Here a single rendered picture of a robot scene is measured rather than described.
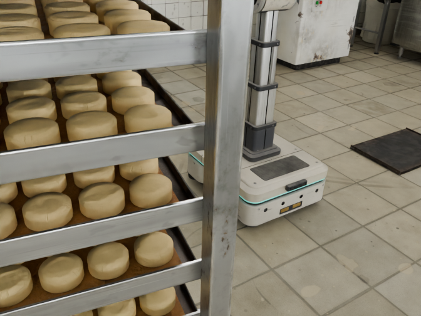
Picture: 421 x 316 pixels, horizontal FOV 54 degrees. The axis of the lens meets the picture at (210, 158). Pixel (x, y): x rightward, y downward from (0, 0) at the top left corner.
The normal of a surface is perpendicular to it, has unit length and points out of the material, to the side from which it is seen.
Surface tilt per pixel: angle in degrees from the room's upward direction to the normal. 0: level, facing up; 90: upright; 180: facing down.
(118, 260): 0
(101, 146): 90
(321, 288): 0
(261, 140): 90
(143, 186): 0
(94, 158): 90
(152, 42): 90
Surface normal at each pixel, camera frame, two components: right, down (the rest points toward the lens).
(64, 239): 0.38, 0.47
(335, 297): 0.03, -0.87
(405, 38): -0.85, 0.24
